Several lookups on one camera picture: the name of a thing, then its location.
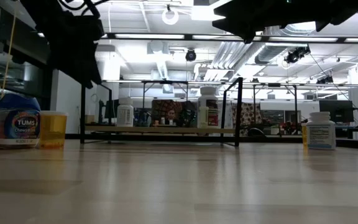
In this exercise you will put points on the black domed object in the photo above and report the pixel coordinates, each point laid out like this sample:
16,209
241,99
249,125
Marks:
256,132

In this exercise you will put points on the white bottle red label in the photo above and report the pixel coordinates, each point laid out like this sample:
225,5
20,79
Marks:
213,105

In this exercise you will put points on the black background table frame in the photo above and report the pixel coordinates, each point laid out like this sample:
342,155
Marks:
273,84
165,81

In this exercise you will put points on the wooden shelf black metal frame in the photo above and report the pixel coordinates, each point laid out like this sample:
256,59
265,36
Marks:
154,129

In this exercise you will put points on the black ceiling camera cluster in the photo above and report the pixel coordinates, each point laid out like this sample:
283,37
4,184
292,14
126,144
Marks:
295,55

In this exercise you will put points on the round silver ventilation duct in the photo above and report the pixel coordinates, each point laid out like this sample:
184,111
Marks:
269,53

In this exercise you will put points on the person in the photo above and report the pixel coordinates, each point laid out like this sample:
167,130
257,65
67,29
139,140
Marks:
171,116

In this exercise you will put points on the small cardboard box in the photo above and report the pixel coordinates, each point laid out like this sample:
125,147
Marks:
89,119

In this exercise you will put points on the floral patterned cloth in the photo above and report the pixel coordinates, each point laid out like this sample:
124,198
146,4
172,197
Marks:
247,115

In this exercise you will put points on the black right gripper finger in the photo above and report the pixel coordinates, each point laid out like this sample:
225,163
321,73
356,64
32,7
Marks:
241,26
241,7

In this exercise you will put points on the blue Tums bottle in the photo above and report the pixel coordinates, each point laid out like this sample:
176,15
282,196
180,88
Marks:
15,124

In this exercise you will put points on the orange translucent pill vial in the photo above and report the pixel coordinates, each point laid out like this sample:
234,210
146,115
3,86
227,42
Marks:
304,137
53,130

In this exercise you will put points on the white bottle blue label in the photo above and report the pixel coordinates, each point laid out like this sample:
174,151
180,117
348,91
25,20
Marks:
321,137

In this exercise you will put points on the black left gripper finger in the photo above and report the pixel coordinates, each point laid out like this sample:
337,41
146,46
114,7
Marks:
90,74
68,67

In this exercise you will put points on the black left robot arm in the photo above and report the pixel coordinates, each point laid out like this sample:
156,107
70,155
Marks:
42,7

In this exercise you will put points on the black computer monitor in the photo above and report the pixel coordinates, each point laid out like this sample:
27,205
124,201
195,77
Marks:
336,111

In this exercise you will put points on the white bottle text label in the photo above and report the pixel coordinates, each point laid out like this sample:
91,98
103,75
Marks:
125,115

